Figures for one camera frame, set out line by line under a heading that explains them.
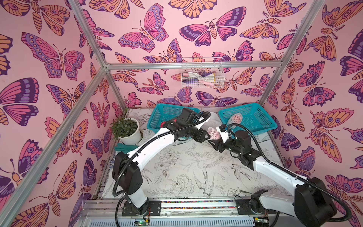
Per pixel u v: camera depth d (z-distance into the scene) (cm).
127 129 86
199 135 67
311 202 40
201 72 95
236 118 104
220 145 71
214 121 100
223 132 70
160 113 113
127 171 43
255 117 112
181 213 73
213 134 75
